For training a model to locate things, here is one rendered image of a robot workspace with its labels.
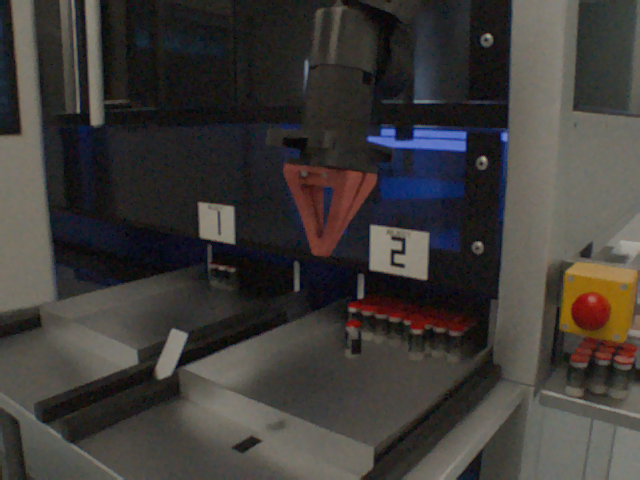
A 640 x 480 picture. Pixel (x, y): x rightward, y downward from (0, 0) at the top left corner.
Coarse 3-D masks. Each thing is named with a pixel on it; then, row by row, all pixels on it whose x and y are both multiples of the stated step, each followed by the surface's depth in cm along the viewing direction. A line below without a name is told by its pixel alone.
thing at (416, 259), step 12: (372, 228) 75; (384, 228) 74; (372, 240) 75; (384, 240) 74; (408, 240) 72; (420, 240) 71; (372, 252) 76; (384, 252) 75; (408, 252) 72; (420, 252) 71; (372, 264) 76; (384, 264) 75; (408, 264) 73; (420, 264) 72; (408, 276) 73; (420, 276) 72
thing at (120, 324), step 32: (128, 288) 96; (160, 288) 101; (192, 288) 104; (64, 320) 79; (96, 320) 87; (128, 320) 87; (160, 320) 88; (192, 320) 88; (224, 320) 80; (96, 352) 74; (128, 352) 69; (160, 352) 71
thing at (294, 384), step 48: (288, 336) 78; (336, 336) 82; (192, 384) 62; (240, 384) 67; (288, 384) 67; (336, 384) 67; (384, 384) 67; (432, 384) 67; (288, 432) 54; (336, 432) 50; (384, 432) 56
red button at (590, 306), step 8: (584, 296) 57; (592, 296) 56; (600, 296) 57; (576, 304) 57; (584, 304) 57; (592, 304) 56; (600, 304) 56; (608, 304) 56; (576, 312) 57; (584, 312) 57; (592, 312) 56; (600, 312) 56; (608, 312) 56; (576, 320) 57; (584, 320) 57; (592, 320) 56; (600, 320) 56; (608, 320) 56; (584, 328) 57; (592, 328) 57; (600, 328) 57
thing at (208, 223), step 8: (200, 208) 95; (208, 208) 94; (216, 208) 93; (224, 208) 92; (232, 208) 90; (200, 216) 96; (208, 216) 94; (216, 216) 93; (224, 216) 92; (232, 216) 91; (200, 224) 96; (208, 224) 95; (216, 224) 93; (224, 224) 92; (232, 224) 91; (200, 232) 96; (208, 232) 95; (216, 232) 94; (224, 232) 93; (232, 232) 91; (224, 240) 93; (232, 240) 92
